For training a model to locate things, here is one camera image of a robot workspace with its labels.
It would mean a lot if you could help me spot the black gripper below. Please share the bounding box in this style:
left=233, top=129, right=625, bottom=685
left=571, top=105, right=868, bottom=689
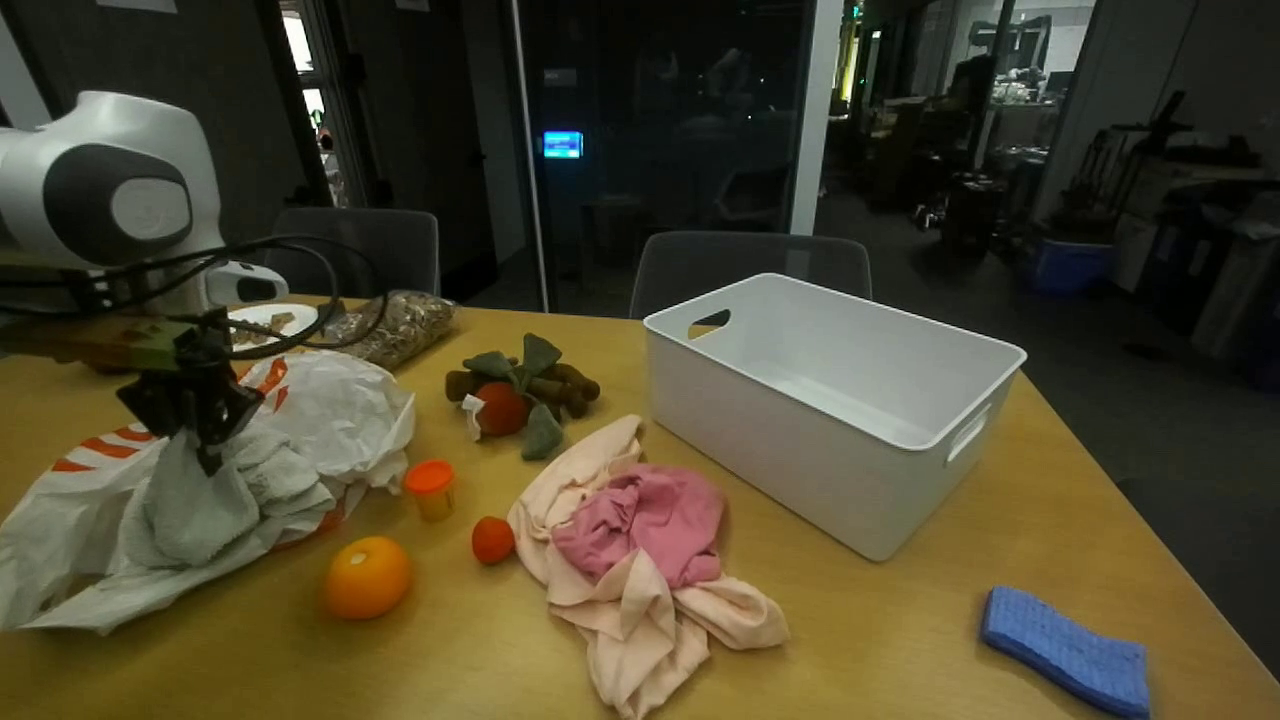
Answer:
left=118, top=313, right=264, bottom=471

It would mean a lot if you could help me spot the orange plush toy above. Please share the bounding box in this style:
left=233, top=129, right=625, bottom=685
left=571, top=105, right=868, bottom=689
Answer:
left=319, top=535, right=417, bottom=621

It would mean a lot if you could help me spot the yellow container orange lid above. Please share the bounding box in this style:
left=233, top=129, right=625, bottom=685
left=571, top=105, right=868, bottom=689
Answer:
left=405, top=459, right=454, bottom=520

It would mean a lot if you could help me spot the grey white cloth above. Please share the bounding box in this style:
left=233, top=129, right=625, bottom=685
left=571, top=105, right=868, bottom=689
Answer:
left=109, top=427, right=332, bottom=577

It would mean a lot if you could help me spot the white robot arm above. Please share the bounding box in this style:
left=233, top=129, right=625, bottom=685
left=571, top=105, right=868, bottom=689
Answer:
left=0, top=18, right=288, bottom=471

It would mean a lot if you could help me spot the peach cloth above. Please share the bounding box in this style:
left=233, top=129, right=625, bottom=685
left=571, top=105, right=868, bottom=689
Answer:
left=506, top=416, right=792, bottom=720

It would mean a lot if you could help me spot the white plate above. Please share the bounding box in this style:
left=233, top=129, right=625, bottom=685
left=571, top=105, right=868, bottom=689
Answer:
left=227, top=299, right=319, bottom=356

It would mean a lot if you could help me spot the white orange plastic bag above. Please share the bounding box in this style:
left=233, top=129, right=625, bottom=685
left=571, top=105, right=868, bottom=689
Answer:
left=0, top=351, right=417, bottom=631

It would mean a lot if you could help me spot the grey chair left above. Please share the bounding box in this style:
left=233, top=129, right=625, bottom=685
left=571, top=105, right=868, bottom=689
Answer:
left=264, top=209, right=440, bottom=295

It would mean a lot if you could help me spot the grey chair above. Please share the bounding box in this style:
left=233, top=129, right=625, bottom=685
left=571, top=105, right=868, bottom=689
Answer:
left=264, top=209, right=440, bottom=295
left=628, top=228, right=870, bottom=314

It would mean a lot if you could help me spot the blue lit screen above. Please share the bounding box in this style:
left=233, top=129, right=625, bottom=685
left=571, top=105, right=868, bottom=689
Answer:
left=540, top=129, right=584, bottom=162

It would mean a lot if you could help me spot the pink cloth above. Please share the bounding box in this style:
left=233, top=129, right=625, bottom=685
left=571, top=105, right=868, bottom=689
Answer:
left=552, top=463, right=725, bottom=589

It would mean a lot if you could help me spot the grey chair right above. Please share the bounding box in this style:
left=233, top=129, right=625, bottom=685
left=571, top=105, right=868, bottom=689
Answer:
left=628, top=228, right=870, bottom=314

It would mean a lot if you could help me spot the white plastic bin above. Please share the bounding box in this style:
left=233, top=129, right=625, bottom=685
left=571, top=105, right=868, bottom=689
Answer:
left=642, top=273, right=1029, bottom=561

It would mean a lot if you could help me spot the blue bin in background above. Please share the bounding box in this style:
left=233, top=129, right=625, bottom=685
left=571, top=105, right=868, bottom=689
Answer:
left=1029, top=240, right=1115, bottom=295

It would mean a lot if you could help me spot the blue sponge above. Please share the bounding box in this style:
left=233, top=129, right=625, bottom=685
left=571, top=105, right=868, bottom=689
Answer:
left=979, top=589, right=1150, bottom=720

